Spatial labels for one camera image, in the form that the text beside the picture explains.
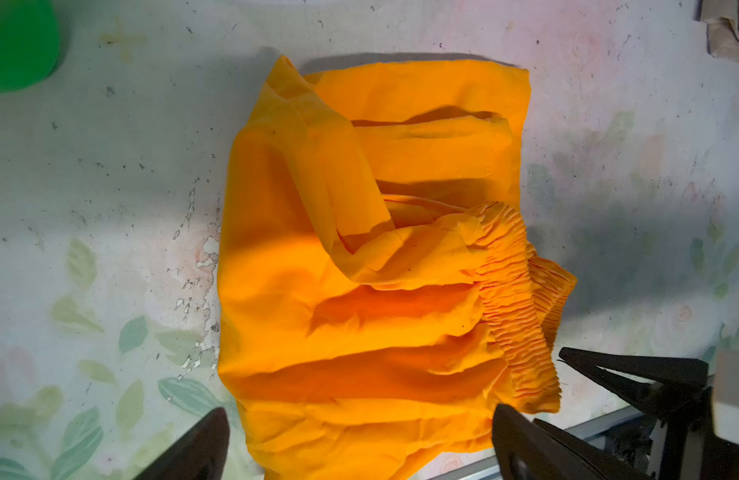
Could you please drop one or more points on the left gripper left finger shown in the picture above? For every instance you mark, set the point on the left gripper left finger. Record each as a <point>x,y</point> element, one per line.
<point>200,454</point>

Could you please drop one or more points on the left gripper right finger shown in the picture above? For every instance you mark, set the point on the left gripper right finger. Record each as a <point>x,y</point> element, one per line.
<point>525,452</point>

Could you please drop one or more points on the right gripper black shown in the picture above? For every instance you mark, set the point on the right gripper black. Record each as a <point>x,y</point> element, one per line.
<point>683,447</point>

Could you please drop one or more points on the orange shorts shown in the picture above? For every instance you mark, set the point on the orange shorts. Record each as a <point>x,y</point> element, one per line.
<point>379,294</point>

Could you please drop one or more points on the beige shorts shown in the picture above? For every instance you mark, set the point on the beige shorts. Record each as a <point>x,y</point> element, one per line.
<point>722,20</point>

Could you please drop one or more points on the green plastic basket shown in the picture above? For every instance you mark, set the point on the green plastic basket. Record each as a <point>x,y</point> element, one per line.
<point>29,43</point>

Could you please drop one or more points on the aluminium front rail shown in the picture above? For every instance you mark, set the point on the aluminium front rail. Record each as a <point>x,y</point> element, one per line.
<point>578,441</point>

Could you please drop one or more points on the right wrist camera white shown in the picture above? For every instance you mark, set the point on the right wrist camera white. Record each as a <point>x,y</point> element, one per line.
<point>725,398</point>

